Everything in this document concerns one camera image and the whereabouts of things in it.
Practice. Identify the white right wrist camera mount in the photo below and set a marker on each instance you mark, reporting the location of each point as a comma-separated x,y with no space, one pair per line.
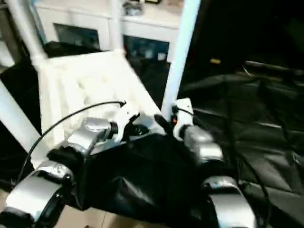
184,109

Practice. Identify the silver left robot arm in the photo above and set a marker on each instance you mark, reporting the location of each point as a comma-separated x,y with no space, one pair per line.
83,137

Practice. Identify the grey metal tripod stand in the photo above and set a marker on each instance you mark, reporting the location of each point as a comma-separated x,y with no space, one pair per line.
7,23

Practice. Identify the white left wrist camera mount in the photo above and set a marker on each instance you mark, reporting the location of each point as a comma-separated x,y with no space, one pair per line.
123,116

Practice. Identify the black plastic mat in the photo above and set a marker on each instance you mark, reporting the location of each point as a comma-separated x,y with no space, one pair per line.
249,130

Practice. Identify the white sideboard cabinet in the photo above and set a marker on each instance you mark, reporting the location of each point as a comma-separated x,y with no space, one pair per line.
83,15

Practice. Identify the white plastic table top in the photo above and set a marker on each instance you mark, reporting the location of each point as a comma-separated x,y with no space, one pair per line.
83,76

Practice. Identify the small yellow label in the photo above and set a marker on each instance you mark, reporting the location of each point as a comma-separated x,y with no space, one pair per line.
215,61

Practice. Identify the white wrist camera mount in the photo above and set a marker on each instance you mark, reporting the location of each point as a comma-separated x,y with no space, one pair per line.
123,116
184,109

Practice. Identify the black speaker cabinet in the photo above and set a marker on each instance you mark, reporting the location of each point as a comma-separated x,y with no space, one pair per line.
221,31

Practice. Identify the white jar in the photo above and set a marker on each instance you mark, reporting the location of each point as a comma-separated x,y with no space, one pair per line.
161,56
148,54

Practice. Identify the white slanted pipe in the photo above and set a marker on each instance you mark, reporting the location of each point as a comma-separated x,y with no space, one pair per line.
6,55

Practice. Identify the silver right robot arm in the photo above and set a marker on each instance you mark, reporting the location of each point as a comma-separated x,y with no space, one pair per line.
204,145

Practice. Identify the dark bag of small parts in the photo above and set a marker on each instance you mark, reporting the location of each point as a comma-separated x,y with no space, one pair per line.
133,8

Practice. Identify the black metal rod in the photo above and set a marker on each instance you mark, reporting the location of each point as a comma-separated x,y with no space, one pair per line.
273,66

